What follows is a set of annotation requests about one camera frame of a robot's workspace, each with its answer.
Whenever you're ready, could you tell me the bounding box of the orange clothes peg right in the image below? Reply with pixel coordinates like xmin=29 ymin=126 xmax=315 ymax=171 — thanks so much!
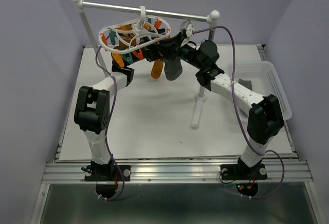
xmin=132 ymin=49 xmax=144 ymax=60

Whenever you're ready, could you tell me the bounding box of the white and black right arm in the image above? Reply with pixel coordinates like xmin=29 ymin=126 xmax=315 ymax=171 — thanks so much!
xmin=147 ymin=32 xmax=284 ymax=182

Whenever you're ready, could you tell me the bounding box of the teal clothes peg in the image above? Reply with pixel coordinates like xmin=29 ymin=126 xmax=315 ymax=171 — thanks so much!
xmin=121 ymin=53 xmax=134 ymax=65

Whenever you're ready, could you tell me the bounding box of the orange clothes peg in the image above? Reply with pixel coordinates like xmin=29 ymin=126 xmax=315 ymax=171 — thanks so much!
xmin=112 ymin=53 xmax=125 ymax=68
xmin=132 ymin=49 xmax=144 ymax=60

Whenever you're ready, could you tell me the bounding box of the white clothes rack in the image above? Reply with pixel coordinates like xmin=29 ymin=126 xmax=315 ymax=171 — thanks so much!
xmin=71 ymin=0 xmax=223 ymax=134

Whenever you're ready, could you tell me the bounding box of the white clip hanger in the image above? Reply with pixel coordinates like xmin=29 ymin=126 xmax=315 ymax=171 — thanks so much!
xmin=98 ymin=6 xmax=171 ymax=54

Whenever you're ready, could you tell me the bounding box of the grey sock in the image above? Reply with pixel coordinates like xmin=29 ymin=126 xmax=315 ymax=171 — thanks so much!
xmin=238 ymin=79 xmax=252 ymax=90
xmin=164 ymin=58 xmax=182 ymax=81

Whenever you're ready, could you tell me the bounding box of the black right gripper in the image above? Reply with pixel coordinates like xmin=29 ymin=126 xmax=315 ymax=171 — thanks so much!
xmin=152 ymin=33 xmax=204 ymax=70

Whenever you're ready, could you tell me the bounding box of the white plastic basket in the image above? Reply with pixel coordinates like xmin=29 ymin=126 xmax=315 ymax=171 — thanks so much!
xmin=234 ymin=61 xmax=292 ymax=121

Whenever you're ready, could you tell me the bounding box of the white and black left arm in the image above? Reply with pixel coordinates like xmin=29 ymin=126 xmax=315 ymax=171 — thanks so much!
xmin=74 ymin=43 xmax=164 ymax=182

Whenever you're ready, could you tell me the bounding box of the aluminium mounting rail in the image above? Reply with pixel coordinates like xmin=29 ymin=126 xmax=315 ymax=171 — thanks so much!
xmin=31 ymin=153 xmax=326 ymax=223

